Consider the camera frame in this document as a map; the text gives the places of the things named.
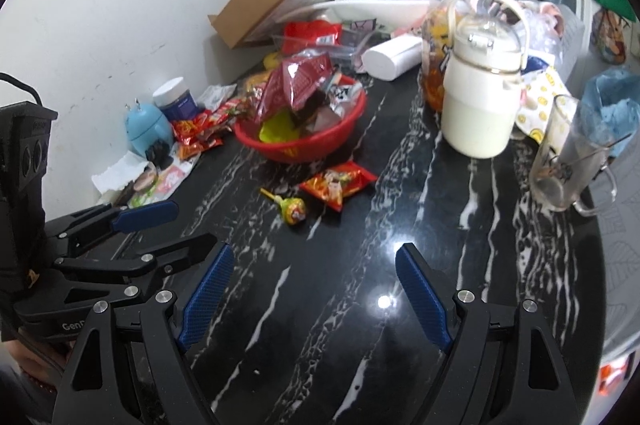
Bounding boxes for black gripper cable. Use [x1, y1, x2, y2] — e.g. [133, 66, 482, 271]
[0, 72, 42, 106]

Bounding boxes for red bag in container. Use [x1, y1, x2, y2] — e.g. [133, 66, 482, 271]
[282, 21, 343, 56]

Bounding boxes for orange fruit jar yellow lid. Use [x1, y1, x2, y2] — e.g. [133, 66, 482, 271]
[421, 0, 468, 112]

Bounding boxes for cartoon print hanging bag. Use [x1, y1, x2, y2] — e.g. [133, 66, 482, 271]
[590, 7, 633, 66]

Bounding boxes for cream white kettle jug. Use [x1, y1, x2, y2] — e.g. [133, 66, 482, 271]
[440, 0, 528, 158]

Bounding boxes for grey leaf print chair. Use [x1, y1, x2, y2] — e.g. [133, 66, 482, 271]
[595, 185, 640, 346]

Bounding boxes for crumpled white paper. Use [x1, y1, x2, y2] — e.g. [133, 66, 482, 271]
[91, 151, 151, 196]

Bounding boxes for large red snack packet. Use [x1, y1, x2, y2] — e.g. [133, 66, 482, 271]
[255, 55, 336, 123]

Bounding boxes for person's left hand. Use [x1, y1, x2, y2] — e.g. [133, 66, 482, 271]
[5, 337, 71, 388]

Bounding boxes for lime green snack packet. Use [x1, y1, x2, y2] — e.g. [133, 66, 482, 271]
[259, 111, 301, 144]

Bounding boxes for red orange snack packet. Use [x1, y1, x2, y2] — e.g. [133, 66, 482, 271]
[299, 161, 379, 212]

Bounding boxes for clear empty wrapper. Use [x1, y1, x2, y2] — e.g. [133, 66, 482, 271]
[197, 84, 238, 112]

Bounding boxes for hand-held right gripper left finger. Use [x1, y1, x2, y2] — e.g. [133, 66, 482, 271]
[52, 242, 236, 425]

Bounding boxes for glass mug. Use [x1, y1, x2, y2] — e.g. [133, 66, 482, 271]
[529, 94, 618, 217]

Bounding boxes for gold foil packet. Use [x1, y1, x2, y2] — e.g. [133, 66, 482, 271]
[240, 72, 273, 98]

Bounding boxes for dark brown snack packet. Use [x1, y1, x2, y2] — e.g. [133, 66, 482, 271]
[292, 97, 331, 126]

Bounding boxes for black binder clip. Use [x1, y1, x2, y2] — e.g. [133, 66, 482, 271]
[145, 142, 171, 168]

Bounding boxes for metal spoon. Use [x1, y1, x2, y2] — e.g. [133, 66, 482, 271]
[575, 132, 633, 160]

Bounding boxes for clear plastic container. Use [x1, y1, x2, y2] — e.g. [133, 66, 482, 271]
[270, 25, 391, 66]

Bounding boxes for light blue round gadget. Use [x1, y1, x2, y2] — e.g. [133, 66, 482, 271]
[124, 101, 174, 158]

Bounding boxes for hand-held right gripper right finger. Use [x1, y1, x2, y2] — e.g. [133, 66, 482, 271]
[395, 242, 586, 425]

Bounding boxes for pink and white packet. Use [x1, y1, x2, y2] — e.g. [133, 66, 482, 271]
[127, 152, 201, 210]

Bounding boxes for white snack packet black print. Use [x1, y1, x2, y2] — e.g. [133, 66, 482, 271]
[327, 80, 363, 116]

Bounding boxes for yellow smiley print cloth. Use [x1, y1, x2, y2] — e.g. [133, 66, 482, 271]
[515, 65, 573, 146]

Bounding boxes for dark blue jar white lid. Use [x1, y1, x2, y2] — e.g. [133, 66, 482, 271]
[152, 77, 200, 122]

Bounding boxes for white plastic bags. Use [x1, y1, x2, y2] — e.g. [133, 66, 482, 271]
[510, 0, 586, 76]

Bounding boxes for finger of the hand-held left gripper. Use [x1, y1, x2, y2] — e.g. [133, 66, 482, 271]
[55, 232, 218, 286]
[45, 200, 180, 256]

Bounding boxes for white plate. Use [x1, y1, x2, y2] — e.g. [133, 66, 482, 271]
[280, 0, 436, 30]

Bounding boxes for pile of small red sachets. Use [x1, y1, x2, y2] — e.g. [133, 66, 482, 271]
[171, 97, 251, 158]

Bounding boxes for foil wrapped lollipop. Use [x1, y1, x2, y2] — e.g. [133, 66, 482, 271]
[260, 187, 307, 224]

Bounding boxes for blue plastic bag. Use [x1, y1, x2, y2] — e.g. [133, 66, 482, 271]
[580, 67, 640, 158]

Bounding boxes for white tissue roll pack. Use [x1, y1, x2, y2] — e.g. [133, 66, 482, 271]
[361, 36, 423, 80]

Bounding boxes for red plastic basket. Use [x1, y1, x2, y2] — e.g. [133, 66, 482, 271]
[234, 75, 367, 163]

